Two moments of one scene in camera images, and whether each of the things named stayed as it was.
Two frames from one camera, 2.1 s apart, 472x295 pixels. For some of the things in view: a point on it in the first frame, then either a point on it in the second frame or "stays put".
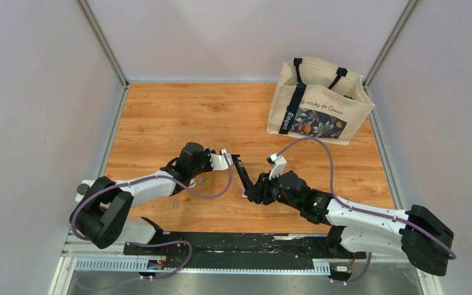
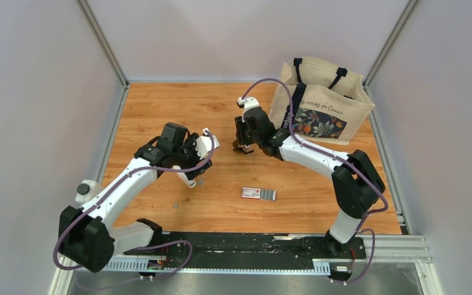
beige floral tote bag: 316,99 stays put
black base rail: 243,246 stays put
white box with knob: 83,188 stays put
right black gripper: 259,192 → 240,124
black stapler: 247,182 → 238,149
